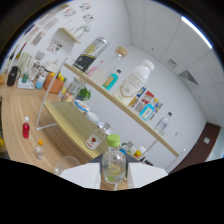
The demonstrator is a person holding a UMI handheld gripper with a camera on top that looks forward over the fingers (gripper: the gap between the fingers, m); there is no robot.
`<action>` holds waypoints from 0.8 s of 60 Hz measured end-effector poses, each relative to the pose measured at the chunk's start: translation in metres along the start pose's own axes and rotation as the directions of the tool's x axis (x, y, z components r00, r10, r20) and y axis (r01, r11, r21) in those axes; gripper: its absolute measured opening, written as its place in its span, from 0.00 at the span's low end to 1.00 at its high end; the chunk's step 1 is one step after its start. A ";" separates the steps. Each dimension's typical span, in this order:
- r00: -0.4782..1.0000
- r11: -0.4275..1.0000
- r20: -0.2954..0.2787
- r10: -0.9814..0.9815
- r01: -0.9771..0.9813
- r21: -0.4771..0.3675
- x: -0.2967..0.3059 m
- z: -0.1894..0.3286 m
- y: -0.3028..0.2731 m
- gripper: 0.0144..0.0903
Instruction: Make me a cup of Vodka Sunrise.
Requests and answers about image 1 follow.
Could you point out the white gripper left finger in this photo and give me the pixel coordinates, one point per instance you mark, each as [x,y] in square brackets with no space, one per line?
[81,175]

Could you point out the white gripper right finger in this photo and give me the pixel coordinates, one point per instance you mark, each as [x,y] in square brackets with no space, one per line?
[146,173]

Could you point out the clear bottle green cap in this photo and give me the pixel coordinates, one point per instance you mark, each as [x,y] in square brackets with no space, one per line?
[114,163]

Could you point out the clear bottle orange cap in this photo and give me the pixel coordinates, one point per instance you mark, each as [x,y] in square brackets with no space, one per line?
[39,151]

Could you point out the clear drinking glass with ice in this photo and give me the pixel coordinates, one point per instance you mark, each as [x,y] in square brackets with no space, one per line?
[65,165]

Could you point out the brown door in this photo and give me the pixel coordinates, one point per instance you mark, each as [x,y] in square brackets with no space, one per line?
[200,150]

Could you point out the white bowl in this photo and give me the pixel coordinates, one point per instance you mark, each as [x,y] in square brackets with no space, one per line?
[81,105]
[92,117]

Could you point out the white two-tier wooden shelf rack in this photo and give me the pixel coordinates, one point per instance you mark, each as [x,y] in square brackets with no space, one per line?
[66,116]

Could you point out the small light blue bottle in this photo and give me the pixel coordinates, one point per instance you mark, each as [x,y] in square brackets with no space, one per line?
[148,111]

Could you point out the red white carton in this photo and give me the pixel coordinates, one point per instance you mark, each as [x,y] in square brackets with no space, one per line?
[145,100]

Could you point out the green potted plant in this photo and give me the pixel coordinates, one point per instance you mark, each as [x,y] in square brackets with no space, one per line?
[84,94]

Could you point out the tall clear glass jar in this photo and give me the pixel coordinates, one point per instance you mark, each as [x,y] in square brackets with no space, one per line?
[76,88]

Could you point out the large white bottle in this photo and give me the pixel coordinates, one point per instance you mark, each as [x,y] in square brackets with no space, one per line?
[133,83]

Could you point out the orange storage container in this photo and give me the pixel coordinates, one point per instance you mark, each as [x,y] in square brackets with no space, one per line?
[53,84]

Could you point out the small teal bottle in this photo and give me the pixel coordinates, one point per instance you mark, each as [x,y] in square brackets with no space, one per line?
[111,80]

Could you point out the white bottle blue label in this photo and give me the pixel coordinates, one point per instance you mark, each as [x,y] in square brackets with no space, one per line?
[40,82]

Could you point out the small pink bottle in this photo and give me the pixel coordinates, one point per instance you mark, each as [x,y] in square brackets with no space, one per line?
[92,70]

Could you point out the glass jar wooden lid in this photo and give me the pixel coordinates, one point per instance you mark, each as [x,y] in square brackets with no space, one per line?
[113,61]

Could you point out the black handbag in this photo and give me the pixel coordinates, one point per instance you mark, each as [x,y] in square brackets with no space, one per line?
[12,76]

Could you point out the black silver tall canister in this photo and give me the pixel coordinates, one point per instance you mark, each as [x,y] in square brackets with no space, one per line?
[90,55]

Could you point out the wooden wall shelf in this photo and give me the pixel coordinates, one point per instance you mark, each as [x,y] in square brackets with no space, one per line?
[70,35]

